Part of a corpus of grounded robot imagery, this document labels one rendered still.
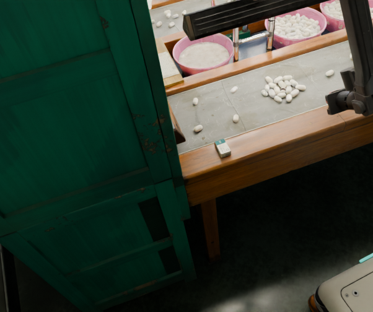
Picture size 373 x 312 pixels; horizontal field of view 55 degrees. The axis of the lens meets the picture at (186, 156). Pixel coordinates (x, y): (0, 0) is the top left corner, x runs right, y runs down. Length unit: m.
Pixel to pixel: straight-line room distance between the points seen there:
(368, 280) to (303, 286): 0.34
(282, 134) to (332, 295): 0.64
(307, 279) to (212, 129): 0.89
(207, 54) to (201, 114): 0.38
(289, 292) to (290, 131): 0.82
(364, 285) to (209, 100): 0.90
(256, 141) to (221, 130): 0.14
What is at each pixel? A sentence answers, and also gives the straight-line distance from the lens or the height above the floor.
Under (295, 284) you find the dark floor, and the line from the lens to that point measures 1.80.
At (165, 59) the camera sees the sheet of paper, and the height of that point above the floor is 0.78.
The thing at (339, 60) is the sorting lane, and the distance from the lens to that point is 1.61.
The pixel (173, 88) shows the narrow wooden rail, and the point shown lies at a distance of 1.43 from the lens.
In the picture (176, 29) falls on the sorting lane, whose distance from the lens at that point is 1.81.
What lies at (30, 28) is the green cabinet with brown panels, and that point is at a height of 1.37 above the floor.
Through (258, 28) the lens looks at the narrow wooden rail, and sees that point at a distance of 1.85.
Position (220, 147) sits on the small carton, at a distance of 1.17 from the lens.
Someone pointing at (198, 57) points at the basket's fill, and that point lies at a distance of 1.63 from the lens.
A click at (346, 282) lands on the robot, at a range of 1.54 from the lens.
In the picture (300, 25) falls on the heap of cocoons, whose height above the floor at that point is 0.74.
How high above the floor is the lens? 1.68
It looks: 51 degrees down
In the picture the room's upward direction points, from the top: 10 degrees counter-clockwise
